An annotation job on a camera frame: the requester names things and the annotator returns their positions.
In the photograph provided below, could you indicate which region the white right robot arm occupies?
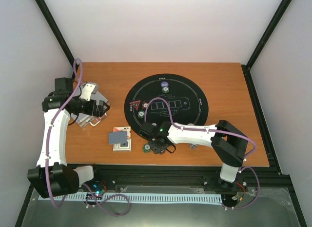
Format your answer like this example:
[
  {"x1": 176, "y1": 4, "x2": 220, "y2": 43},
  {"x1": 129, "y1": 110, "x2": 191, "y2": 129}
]
[{"x1": 139, "y1": 120, "x2": 248, "y2": 191}]

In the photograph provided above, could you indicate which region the black round poker mat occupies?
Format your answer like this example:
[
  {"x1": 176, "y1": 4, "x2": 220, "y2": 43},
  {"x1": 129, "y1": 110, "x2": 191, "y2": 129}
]
[{"x1": 124, "y1": 74, "x2": 209, "y2": 134}]

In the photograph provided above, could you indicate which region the black right frame rail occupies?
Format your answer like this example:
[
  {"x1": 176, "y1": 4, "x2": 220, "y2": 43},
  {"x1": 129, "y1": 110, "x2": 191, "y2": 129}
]
[{"x1": 241, "y1": 65, "x2": 281, "y2": 174}]

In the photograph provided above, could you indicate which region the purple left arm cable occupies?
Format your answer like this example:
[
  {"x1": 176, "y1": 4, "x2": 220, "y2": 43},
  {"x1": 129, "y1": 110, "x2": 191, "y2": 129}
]
[{"x1": 47, "y1": 58, "x2": 131, "y2": 217}]

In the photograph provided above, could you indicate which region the black right rear frame post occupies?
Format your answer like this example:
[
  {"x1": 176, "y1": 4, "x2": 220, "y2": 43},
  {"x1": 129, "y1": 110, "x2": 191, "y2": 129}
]
[{"x1": 246, "y1": 0, "x2": 292, "y2": 71}]

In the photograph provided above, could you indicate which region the green chip seat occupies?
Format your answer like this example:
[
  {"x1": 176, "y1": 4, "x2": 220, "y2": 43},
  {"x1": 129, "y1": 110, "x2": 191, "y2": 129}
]
[
  {"x1": 162, "y1": 87, "x2": 169, "y2": 94},
  {"x1": 138, "y1": 111, "x2": 145, "y2": 118}
]

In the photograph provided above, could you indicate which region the black frame post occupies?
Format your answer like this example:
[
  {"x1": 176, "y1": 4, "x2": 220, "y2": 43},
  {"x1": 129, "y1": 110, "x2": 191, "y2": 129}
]
[
  {"x1": 35, "y1": 0, "x2": 75, "y2": 66},
  {"x1": 246, "y1": 0, "x2": 292, "y2": 71}
]

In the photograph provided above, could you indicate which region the light blue cable duct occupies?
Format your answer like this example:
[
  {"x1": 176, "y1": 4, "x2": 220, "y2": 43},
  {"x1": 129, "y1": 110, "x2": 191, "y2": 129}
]
[{"x1": 65, "y1": 192, "x2": 223, "y2": 205}]

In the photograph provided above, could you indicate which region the purple blind button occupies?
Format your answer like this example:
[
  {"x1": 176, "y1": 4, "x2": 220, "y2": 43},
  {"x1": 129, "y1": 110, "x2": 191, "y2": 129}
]
[{"x1": 160, "y1": 82, "x2": 169, "y2": 88}]

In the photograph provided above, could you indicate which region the blue backed card deck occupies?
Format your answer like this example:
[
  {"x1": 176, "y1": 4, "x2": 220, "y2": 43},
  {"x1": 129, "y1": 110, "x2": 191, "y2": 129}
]
[{"x1": 109, "y1": 131, "x2": 127, "y2": 145}]

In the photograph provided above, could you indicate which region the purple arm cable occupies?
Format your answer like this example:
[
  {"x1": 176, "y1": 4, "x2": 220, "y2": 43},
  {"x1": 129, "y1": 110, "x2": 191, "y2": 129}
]
[
  {"x1": 47, "y1": 58, "x2": 131, "y2": 217},
  {"x1": 144, "y1": 97, "x2": 261, "y2": 211}
]

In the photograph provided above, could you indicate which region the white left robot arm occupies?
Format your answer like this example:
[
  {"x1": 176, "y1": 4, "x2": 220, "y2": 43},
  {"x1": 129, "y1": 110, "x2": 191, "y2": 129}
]
[{"x1": 27, "y1": 78, "x2": 110, "y2": 198}]

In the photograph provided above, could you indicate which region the green chip top seat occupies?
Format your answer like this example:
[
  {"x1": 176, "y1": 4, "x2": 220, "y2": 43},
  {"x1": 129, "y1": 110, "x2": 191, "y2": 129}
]
[{"x1": 162, "y1": 87, "x2": 169, "y2": 94}]

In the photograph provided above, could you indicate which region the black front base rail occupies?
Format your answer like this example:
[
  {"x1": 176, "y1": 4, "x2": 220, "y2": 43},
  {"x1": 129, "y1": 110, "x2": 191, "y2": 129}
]
[{"x1": 68, "y1": 164, "x2": 292, "y2": 195}]

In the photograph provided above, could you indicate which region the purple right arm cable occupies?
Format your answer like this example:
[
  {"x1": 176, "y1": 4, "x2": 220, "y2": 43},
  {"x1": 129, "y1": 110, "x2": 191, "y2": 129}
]
[{"x1": 144, "y1": 97, "x2": 261, "y2": 211}]

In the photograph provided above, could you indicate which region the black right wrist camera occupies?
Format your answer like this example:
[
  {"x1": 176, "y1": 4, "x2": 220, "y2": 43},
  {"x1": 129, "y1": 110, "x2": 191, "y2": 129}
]
[{"x1": 139, "y1": 122, "x2": 156, "y2": 141}]

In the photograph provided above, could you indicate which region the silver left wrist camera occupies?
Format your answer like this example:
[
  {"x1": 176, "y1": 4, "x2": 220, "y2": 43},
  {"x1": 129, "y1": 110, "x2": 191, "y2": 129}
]
[{"x1": 80, "y1": 83, "x2": 98, "y2": 101}]

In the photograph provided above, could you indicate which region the metal front tray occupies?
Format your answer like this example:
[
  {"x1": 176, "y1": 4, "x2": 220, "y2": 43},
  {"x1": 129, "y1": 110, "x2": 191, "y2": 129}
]
[{"x1": 21, "y1": 186, "x2": 300, "y2": 227}]

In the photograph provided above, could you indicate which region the black left rear frame post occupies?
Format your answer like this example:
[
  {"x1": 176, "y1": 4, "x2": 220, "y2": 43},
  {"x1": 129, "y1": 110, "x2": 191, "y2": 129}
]
[{"x1": 35, "y1": 0, "x2": 75, "y2": 66}]

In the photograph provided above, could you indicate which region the green poker chip stack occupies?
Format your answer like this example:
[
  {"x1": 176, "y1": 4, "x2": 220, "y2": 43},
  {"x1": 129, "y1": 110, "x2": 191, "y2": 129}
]
[{"x1": 142, "y1": 144, "x2": 151, "y2": 153}]

